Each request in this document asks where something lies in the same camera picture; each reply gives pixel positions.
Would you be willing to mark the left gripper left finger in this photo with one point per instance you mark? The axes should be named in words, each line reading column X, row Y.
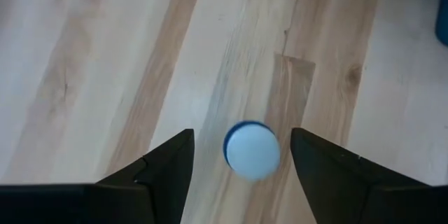
column 168, row 189

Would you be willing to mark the blue plastic bin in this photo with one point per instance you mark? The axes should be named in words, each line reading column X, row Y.
column 442, row 14

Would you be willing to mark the blue glue stick white cap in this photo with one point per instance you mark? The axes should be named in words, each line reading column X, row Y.
column 252, row 152

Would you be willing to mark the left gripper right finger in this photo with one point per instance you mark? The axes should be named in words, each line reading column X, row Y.
column 336, row 189

